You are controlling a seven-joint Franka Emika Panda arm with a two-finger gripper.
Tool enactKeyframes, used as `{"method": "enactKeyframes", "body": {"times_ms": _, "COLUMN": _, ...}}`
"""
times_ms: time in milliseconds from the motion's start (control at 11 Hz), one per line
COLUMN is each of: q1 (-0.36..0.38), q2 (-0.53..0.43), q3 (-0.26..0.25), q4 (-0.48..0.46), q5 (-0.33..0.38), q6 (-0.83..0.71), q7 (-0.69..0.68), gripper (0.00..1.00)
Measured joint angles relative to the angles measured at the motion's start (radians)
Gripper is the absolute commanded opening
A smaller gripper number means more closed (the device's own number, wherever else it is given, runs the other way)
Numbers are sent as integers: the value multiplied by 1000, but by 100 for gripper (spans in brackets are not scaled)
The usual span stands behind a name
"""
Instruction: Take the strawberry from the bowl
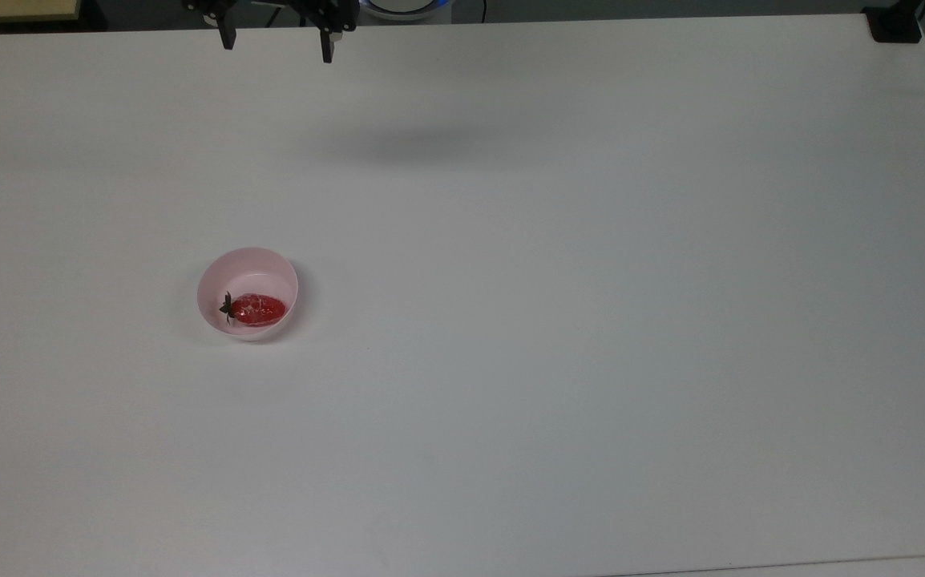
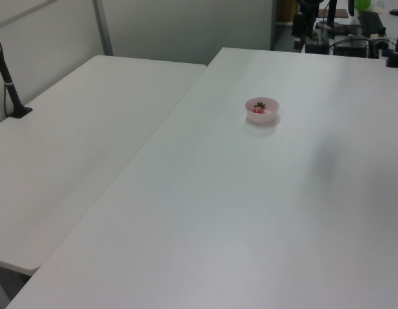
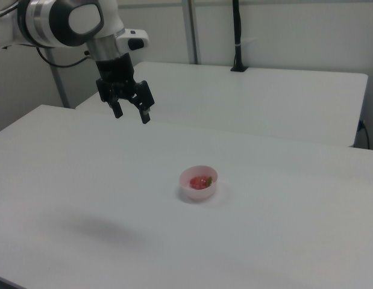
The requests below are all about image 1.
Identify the red strawberry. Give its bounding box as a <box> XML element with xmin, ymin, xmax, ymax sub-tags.
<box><xmin>219</xmin><ymin>292</ymin><xmax>288</xmax><ymax>328</ymax></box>

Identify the black camera stand clamp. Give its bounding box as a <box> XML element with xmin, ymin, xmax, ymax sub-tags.
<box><xmin>863</xmin><ymin>0</ymin><xmax>925</xmax><ymax>44</ymax></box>

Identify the white side table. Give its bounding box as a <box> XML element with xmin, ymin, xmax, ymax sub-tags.
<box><xmin>611</xmin><ymin>551</ymin><xmax>925</xmax><ymax>577</ymax></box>

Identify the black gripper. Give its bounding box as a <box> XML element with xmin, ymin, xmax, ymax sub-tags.
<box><xmin>182</xmin><ymin>0</ymin><xmax>359</xmax><ymax>64</ymax></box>

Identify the yellowish wooden board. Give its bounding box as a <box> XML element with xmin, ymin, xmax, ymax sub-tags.
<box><xmin>0</xmin><ymin>0</ymin><xmax>83</xmax><ymax>22</ymax></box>

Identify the pink plastic bowl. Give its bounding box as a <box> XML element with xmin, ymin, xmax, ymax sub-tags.
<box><xmin>196</xmin><ymin>247</ymin><xmax>300</xmax><ymax>343</ymax></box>

